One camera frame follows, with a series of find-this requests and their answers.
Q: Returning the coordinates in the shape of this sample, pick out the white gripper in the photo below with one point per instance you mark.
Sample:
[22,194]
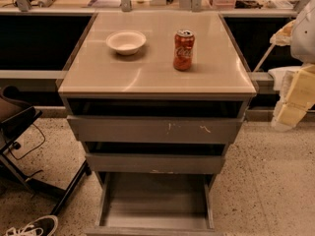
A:
[305,38]

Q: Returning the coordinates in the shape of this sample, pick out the red coke can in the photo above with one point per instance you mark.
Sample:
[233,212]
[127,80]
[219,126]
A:
[183,49]

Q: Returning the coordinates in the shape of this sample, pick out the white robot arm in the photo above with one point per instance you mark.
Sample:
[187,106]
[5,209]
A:
[302,46]

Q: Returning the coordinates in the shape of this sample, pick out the grey drawer cabinet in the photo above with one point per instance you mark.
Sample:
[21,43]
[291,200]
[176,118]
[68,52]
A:
[101,82]

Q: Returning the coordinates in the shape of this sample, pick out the grey open bottom drawer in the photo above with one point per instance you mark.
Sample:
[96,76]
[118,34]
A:
[143,204]

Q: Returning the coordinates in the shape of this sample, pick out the grey middle drawer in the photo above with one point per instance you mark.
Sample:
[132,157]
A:
[153,163]

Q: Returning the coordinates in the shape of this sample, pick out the grey top drawer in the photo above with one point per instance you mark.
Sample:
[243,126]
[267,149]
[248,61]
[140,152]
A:
[165,130]

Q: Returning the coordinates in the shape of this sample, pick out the white plastic cover part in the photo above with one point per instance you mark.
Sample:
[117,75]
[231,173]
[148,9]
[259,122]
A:
[278,74]

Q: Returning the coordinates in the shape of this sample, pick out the white stick with black tip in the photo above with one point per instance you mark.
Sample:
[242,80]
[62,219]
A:
[266,54]

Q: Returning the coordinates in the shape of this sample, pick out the white paper bowl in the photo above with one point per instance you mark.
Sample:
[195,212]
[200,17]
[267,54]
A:
[126,42]

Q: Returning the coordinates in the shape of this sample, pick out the black white sneaker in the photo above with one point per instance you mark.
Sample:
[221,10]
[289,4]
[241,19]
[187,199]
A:
[43,226]

